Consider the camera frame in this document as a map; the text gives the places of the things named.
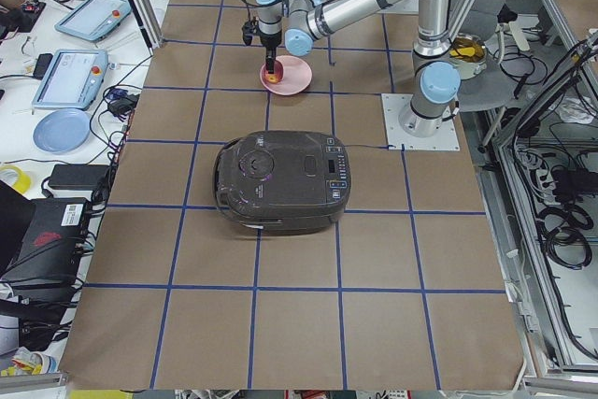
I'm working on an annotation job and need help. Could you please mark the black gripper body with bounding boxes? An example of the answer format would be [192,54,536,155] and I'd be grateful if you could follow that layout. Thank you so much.
[260,34,279,59]

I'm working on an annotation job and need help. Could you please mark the red apple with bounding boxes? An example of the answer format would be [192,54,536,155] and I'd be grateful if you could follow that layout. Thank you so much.
[262,71,280,84]

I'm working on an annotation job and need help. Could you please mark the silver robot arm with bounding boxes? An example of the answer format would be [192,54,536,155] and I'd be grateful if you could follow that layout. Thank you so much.
[243,0,458,136]

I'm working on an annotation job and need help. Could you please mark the pink plate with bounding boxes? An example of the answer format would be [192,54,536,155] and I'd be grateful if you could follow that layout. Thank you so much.
[260,55,312,95]

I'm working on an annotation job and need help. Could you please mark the blue plate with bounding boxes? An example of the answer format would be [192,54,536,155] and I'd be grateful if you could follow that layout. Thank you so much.
[33,108,91,153]

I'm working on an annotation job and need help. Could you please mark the dark grey rice cooker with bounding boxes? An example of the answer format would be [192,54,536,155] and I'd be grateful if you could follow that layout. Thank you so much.
[213,130,351,233]

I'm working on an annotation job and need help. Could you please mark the upper teach pendant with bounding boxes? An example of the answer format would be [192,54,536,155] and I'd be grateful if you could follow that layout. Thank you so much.
[54,0,132,42]

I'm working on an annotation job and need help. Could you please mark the teach pendant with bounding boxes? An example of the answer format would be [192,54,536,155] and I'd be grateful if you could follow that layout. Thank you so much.
[54,0,132,42]
[32,49,108,110]

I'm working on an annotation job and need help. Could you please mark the lower teach pendant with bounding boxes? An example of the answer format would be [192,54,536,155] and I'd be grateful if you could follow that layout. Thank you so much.
[32,49,108,110]

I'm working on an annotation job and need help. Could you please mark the metal pot yellow contents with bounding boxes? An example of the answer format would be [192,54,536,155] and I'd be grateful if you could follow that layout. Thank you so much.
[449,35,487,80]

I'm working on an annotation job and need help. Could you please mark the grey office chair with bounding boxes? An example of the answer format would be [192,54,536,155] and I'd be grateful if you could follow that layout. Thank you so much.
[448,0,520,113]

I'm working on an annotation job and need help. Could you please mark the black power adapter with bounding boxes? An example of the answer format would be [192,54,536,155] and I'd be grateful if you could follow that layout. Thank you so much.
[47,164,108,191]

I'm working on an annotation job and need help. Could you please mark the yellow tape roll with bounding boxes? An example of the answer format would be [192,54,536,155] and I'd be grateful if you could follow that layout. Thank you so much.
[0,164,32,194]

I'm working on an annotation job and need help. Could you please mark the black computer box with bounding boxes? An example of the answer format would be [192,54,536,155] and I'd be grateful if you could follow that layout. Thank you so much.
[1,194,91,289]

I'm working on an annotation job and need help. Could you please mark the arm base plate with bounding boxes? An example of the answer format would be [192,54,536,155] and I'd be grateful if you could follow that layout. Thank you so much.
[381,93,460,151]

